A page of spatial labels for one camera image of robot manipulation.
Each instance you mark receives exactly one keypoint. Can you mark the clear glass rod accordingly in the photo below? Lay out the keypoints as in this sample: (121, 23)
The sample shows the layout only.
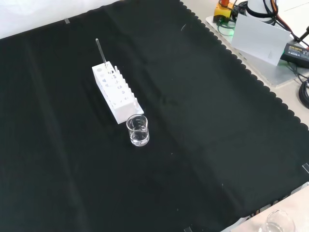
(101, 52)

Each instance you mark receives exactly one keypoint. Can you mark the white test tube rack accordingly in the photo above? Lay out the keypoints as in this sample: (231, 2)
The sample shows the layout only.
(113, 101)

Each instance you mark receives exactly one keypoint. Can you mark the small clear glass beaker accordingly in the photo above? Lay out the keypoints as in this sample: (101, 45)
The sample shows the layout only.
(137, 136)

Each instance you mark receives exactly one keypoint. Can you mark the black table cloth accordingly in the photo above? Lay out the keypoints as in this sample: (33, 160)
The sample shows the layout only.
(193, 120)

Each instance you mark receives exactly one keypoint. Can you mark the yellow stop button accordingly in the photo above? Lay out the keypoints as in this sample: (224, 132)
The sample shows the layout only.
(220, 12)

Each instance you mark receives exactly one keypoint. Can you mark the clear tape strip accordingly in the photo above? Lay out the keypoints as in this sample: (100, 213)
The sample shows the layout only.
(67, 21)
(306, 168)

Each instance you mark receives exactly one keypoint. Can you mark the white card board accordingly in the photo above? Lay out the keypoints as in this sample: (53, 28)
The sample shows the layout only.
(258, 38)

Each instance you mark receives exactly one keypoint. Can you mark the black power adapter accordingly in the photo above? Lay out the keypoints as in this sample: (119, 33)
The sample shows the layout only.
(295, 52)

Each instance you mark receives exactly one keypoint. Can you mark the clear round glass flask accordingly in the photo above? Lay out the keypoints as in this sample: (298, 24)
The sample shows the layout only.
(277, 222)

